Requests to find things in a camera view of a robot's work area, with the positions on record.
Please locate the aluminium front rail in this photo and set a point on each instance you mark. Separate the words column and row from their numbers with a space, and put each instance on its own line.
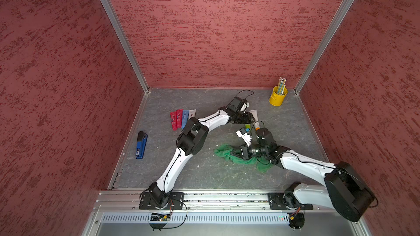
column 207, row 201

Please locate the right controller board with cables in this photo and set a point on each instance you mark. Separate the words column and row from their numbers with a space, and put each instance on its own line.
column 296, row 219

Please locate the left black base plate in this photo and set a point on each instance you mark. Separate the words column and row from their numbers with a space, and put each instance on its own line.
column 174, row 200

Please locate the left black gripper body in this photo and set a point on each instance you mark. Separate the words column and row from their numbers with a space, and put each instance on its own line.
column 243, row 118

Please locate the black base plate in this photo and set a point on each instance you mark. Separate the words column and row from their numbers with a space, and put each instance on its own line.
column 174, row 200
column 277, row 201

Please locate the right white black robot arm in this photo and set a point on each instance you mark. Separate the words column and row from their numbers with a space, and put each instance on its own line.
column 339, row 186

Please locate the controller board with cables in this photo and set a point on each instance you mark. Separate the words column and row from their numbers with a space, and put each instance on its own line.
column 159, row 221
column 296, row 219

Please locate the white tube orange cap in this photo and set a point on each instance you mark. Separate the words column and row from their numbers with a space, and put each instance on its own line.
column 255, row 123

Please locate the right corner aluminium profile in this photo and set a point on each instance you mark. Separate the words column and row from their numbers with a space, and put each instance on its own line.
column 335, row 23

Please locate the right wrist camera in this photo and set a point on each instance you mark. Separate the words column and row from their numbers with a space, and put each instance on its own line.
column 262, row 136

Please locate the blue tube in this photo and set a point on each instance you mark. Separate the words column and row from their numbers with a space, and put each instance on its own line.
column 185, row 117

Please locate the yellow cup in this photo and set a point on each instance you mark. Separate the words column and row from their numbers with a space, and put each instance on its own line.
column 277, row 99

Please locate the left corner aluminium profile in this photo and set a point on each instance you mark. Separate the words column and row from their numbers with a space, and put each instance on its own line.
column 112, row 16

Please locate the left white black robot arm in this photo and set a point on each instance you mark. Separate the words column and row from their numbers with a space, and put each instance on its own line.
column 189, row 143

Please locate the left controller board with cables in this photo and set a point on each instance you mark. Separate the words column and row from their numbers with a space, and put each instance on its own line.
column 159, row 221

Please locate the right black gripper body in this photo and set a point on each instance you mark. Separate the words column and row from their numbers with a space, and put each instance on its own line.
column 254, row 150

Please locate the red pink tube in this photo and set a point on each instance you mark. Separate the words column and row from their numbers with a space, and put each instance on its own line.
column 179, row 117

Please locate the bundle of pencils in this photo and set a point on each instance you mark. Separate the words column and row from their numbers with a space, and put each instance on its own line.
column 281, row 86

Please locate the white tube red cap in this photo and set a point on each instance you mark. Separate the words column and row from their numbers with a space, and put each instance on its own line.
column 192, row 113

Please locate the blue stapler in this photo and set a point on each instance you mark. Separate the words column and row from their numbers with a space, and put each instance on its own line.
column 141, row 144

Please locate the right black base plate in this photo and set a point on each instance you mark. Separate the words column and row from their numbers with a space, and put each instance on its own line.
column 277, row 201

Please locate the corner aluminium profile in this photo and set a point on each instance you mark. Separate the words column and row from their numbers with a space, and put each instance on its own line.
column 335, row 23
column 112, row 16

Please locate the dark red tube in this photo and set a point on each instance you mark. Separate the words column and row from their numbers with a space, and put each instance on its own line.
column 173, row 116

